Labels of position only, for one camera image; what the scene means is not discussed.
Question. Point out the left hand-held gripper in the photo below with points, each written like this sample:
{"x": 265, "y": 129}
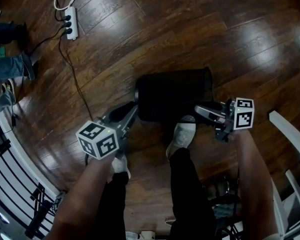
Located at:
{"x": 97, "y": 140}

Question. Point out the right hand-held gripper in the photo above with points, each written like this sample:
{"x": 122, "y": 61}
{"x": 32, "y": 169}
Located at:
{"x": 243, "y": 116}

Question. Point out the black wastebasket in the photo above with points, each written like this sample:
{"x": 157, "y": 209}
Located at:
{"x": 172, "y": 96}

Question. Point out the person's right forearm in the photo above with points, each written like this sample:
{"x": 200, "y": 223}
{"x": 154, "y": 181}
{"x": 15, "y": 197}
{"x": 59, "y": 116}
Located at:
{"x": 252, "y": 184}

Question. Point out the person's left forearm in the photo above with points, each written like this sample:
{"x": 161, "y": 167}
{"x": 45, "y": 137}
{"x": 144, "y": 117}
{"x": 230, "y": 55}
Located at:
{"x": 82, "y": 196}

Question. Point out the person's right white shoe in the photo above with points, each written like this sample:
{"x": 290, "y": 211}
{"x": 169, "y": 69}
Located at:
{"x": 181, "y": 136}

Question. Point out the person's white shoe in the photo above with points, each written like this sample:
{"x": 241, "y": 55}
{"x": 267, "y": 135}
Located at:
{"x": 181, "y": 136}
{"x": 120, "y": 165}
{"x": 8, "y": 85}

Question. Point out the person's left white shoe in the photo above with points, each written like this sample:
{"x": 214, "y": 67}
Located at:
{"x": 120, "y": 165}

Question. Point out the metal stool base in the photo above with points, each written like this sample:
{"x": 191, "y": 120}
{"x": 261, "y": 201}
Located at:
{"x": 223, "y": 194}

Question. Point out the person's right leg black trousers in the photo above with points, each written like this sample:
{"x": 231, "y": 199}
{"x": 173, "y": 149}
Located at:
{"x": 190, "y": 196}

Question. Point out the person's leg black trousers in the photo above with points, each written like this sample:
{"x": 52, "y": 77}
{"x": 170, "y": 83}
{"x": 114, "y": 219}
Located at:
{"x": 190, "y": 196}
{"x": 113, "y": 209}

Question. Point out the person's left leg black trousers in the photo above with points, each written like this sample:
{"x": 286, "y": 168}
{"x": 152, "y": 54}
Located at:
{"x": 113, "y": 209}

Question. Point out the white power strip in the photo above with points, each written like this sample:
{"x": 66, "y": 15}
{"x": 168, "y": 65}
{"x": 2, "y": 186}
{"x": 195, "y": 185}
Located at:
{"x": 71, "y": 24}

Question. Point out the white rack with black bars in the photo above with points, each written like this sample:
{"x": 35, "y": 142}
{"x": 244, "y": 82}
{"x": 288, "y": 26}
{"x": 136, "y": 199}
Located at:
{"x": 15, "y": 174}

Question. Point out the green box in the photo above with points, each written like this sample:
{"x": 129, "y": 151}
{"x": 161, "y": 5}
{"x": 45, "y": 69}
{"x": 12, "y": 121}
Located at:
{"x": 1, "y": 52}

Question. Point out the white furniture frame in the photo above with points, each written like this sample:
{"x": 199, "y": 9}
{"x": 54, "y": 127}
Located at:
{"x": 293, "y": 159}

